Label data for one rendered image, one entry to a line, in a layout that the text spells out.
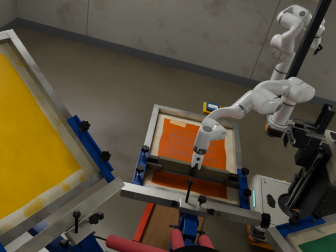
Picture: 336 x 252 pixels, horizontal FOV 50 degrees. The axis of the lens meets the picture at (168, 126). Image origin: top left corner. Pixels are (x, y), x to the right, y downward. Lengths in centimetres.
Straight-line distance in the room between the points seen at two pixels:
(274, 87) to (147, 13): 323
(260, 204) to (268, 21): 264
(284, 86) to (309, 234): 78
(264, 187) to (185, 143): 118
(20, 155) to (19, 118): 16
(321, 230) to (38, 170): 142
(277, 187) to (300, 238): 133
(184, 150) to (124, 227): 99
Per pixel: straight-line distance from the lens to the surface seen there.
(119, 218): 294
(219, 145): 228
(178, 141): 220
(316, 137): 264
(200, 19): 491
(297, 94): 207
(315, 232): 205
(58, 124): 167
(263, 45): 502
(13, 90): 168
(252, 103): 187
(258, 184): 319
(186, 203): 168
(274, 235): 178
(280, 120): 230
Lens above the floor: 229
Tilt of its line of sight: 36 degrees down
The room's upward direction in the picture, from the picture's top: 14 degrees clockwise
